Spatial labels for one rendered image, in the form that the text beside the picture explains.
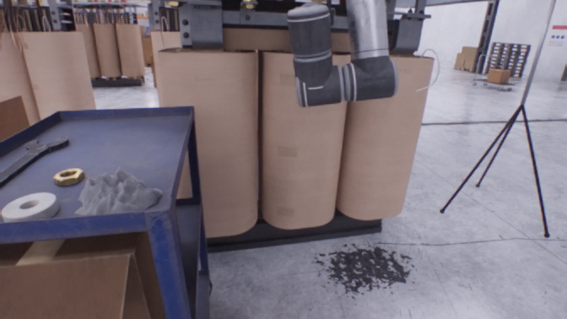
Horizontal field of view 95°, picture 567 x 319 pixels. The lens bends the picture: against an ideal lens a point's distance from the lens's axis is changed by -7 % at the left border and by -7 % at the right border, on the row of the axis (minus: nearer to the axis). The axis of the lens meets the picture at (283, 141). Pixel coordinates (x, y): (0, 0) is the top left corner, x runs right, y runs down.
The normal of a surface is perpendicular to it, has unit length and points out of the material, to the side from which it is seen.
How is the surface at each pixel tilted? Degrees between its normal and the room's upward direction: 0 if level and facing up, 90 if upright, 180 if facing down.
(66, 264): 26
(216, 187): 90
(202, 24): 90
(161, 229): 90
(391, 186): 90
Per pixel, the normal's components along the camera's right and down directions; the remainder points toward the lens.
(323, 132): 0.20, 0.36
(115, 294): 0.13, -0.68
